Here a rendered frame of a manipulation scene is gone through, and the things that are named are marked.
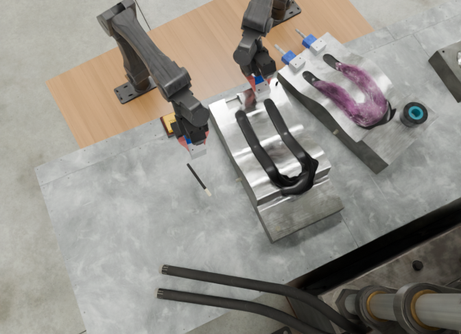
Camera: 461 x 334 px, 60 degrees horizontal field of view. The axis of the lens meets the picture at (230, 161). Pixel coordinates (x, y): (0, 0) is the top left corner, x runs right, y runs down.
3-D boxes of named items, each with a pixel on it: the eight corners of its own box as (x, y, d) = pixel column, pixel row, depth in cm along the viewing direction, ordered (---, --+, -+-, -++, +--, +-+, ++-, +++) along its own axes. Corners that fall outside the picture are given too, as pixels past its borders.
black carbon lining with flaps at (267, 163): (231, 116, 136) (232, 103, 127) (273, 98, 138) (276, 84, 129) (277, 206, 126) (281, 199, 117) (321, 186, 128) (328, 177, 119)
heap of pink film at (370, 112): (307, 87, 141) (312, 75, 134) (341, 58, 145) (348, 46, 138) (361, 137, 135) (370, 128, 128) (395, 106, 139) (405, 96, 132)
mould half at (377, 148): (276, 79, 149) (280, 63, 138) (324, 40, 154) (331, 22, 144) (376, 175, 137) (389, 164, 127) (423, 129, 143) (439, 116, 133)
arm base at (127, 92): (167, 68, 140) (158, 54, 142) (116, 94, 137) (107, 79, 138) (170, 80, 148) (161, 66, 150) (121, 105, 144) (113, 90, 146)
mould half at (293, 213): (208, 116, 143) (207, 99, 130) (273, 90, 147) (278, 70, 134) (271, 243, 129) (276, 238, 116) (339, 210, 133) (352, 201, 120)
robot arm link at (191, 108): (217, 114, 108) (204, 81, 99) (192, 133, 106) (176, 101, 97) (195, 96, 115) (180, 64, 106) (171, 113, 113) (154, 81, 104)
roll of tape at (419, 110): (414, 102, 134) (418, 97, 131) (427, 122, 132) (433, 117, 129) (394, 112, 133) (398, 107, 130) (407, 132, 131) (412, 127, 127)
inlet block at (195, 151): (176, 125, 130) (175, 118, 125) (191, 118, 131) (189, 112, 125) (192, 160, 127) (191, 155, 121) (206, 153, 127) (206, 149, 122)
